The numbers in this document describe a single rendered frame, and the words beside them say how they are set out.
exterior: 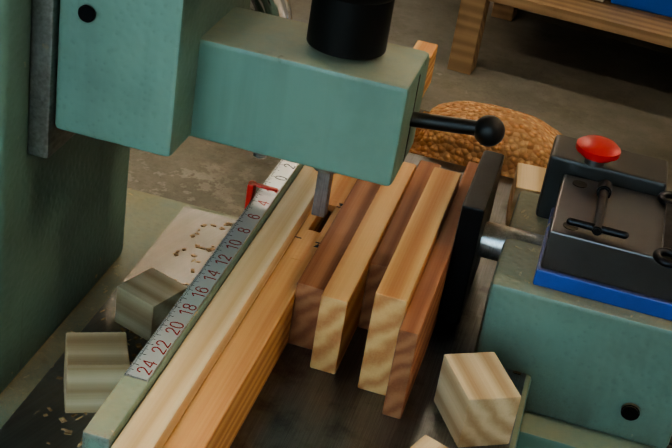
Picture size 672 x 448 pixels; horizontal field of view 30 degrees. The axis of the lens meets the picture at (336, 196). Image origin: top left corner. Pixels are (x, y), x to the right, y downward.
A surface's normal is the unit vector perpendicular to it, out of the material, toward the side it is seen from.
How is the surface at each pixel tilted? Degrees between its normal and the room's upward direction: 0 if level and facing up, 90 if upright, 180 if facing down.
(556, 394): 90
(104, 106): 90
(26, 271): 90
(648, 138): 0
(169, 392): 0
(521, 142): 40
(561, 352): 90
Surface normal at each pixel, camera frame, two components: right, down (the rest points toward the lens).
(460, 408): -0.96, 0.00
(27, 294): 0.96, 0.25
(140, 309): -0.58, 0.32
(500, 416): 0.26, 0.50
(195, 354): 0.15, -0.87
